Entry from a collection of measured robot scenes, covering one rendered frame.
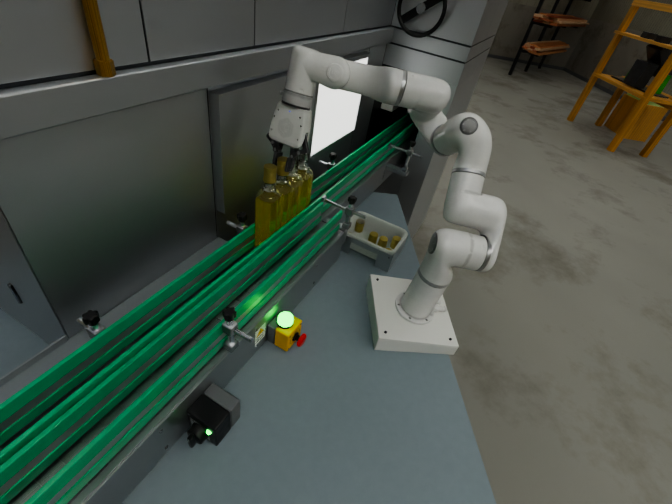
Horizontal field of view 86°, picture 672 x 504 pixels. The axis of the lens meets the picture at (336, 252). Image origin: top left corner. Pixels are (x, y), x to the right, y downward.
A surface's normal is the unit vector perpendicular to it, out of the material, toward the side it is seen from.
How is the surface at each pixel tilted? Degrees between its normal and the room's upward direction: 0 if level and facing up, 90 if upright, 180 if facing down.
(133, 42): 90
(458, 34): 90
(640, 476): 0
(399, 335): 5
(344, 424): 0
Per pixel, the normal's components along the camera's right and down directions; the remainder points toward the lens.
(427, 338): 0.22, -0.71
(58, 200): 0.87, 0.41
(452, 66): -0.47, 0.51
